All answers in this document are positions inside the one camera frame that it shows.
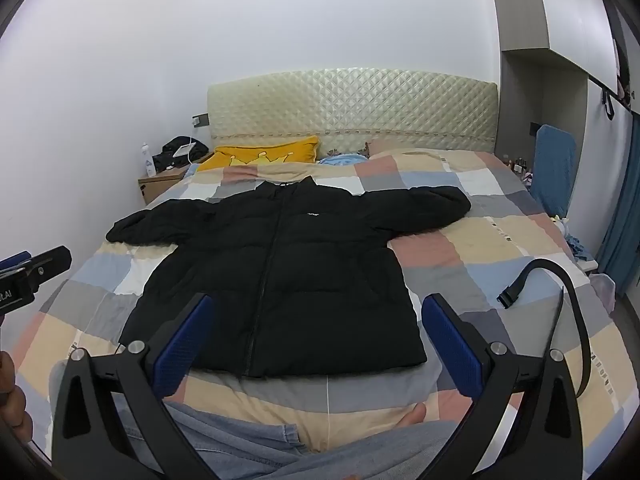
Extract black puffer jacket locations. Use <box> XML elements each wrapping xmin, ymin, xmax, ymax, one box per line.
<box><xmin>106</xmin><ymin>176</ymin><xmax>472</xmax><ymax>378</ymax></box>

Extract yellow pillow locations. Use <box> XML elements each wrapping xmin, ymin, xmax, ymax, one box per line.
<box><xmin>199</xmin><ymin>135</ymin><xmax>321</xmax><ymax>173</ymax></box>

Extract crumpled blue cloth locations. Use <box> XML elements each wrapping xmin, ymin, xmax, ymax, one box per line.
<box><xmin>569</xmin><ymin>234</ymin><xmax>597</xmax><ymax>262</ymax></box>

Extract beige pillow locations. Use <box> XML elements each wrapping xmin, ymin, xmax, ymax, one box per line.
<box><xmin>366</xmin><ymin>140</ymin><xmax>417</xmax><ymax>159</ymax></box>

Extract grey and white wardrobe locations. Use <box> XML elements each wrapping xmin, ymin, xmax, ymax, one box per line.
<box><xmin>484</xmin><ymin>0</ymin><xmax>640</xmax><ymax>261</ymax></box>

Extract patchwork checked blanket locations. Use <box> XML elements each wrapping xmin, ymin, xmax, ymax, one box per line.
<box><xmin>10</xmin><ymin>147</ymin><xmax>626</xmax><ymax>466</ymax></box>

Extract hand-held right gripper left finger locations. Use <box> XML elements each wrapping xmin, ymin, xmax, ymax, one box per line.
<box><xmin>50</xmin><ymin>292</ymin><xmax>221</xmax><ymax>480</ymax></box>

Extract black bag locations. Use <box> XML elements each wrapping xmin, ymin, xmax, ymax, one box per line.
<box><xmin>152</xmin><ymin>136</ymin><xmax>209</xmax><ymax>172</ymax></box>

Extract person's left hand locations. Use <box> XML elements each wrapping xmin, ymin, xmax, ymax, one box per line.
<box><xmin>0</xmin><ymin>351</ymin><xmax>34</xmax><ymax>443</ymax></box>

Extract person's bare foot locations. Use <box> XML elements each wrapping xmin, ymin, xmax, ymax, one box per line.
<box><xmin>395</xmin><ymin>402</ymin><xmax>427</xmax><ymax>429</ymax></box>

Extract light blue cloth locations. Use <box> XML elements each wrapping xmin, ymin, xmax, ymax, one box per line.
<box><xmin>320</xmin><ymin>152</ymin><xmax>368</xmax><ymax>167</ymax></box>

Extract black strap with buckle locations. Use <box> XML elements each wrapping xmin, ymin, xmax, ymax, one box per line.
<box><xmin>496</xmin><ymin>257</ymin><xmax>591</xmax><ymax>401</ymax></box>

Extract person's jeans legs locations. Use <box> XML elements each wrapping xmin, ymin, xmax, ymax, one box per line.
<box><xmin>107</xmin><ymin>400</ymin><xmax>466</xmax><ymax>480</ymax></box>

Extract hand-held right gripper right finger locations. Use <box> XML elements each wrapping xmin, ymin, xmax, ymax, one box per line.
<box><xmin>421</xmin><ymin>292</ymin><xmax>586</xmax><ymax>480</ymax></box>

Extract beige quilted headboard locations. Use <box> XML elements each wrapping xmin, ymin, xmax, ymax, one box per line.
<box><xmin>206</xmin><ymin>67</ymin><xmax>499</xmax><ymax>158</ymax></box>

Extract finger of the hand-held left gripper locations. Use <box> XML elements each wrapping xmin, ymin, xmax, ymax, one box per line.
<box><xmin>0</xmin><ymin>245</ymin><xmax>72</xmax><ymax>287</ymax></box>

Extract wooden nightstand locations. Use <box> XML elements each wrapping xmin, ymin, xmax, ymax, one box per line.
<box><xmin>138</xmin><ymin>154</ymin><xmax>213</xmax><ymax>206</ymax></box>

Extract row of small bottles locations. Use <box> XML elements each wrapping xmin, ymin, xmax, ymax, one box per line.
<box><xmin>502</xmin><ymin>155</ymin><xmax>534</xmax><ymax>177</ymax></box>

